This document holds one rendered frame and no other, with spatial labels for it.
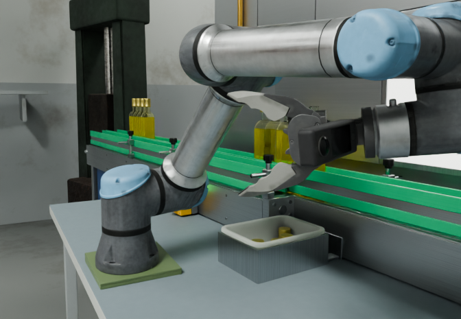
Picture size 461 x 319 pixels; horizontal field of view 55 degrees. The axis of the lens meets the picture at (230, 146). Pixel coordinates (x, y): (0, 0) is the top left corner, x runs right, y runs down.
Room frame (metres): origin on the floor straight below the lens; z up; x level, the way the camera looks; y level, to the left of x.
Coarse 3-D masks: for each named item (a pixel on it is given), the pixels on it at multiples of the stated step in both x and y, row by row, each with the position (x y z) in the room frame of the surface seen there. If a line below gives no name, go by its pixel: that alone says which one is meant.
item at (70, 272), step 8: (64, 248) 1.66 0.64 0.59; (64, 256) 1.66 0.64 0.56; (64, 264) 1.67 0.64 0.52; (72, 264) 1.67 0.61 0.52; (64, 272) 1.68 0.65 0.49; (72, 272) 1.67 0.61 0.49; (72, 280) 1.67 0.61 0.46; (72, 288) 1.67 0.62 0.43; (72, 296) 1.67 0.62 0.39; (72, 304) 1.66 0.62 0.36; (72, 312) 1.66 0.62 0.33
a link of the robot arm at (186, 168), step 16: (240, 80) 0.85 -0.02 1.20; (256, 80) 0.87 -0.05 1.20; (272, 80) 0.90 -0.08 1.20; (208, 96) 0.94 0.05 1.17; (224, 96) 0.90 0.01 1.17; (208, 112) 0.95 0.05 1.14; (224, 112) 0.93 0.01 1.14; (192, 128) 0.99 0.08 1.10; (208, 128) 0.96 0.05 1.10; (224, 128) 0.97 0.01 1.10; (192, 144) 1.00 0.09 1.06; (208, 144) 0.99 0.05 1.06; (176, 160) 1.04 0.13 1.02; (192, 160) 1.02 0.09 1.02; (208, 160) 1.03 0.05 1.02; (176, 176) 1.05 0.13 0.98; (192, 176) 1.05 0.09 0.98; (176, 192) 1.06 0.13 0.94; (192, 192) 1.07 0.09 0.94; (176, 208) 1.09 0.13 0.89
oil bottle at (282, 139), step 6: (282, 126) 1.38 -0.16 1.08; (276, 132) 1.40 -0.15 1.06; (282, 132) 1.37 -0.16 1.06; (276, 138) 1.40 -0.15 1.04; (282, 138) 1.37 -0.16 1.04; (276, 144) 1.40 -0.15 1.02; (282, 144) 1.37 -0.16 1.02; (276, 150) 1.40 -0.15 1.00; (282, 150) 1.37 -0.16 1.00; (276, 156) 1.40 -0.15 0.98; (282, 156) 1.37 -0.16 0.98; (276, 162) 1.40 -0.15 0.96
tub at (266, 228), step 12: (276, 216) 1.20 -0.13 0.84; (288, 216) 1.20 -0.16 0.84; (228, 228) 1.11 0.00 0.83; (240, 228) 1.13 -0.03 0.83; (252, 228) 1.15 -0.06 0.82; (264, 228) 1.17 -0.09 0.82; (276, 228) 1.19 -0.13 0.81; (300, 228) 1.15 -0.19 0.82; (312, 228) 1.12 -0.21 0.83; (240, 240) 1.02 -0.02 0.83; (264, 240) 1.17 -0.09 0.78; (276, 240) 0.99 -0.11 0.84; (288, 240) 1.01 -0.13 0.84
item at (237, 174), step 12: (96, 132) 2.62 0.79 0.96; (96, 144) 2.62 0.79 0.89; (108, 144) 2.44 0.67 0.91; (120, 144) 2.29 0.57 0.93; (144, 144) 2.01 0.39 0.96; (144, 156) 2.01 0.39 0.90; (156, 156) 1.91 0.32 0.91; (216, 168) 1.49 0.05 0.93; (228, 168) 1.42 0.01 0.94; (240, 168) 1.37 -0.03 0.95; (252, 168) 1.31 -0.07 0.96; (264, 168) 1.27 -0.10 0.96; (216, 180) 1.49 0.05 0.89; (228, 180) 1.42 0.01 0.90; (240, 180) 1.37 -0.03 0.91; (252, 180) 1.32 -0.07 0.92
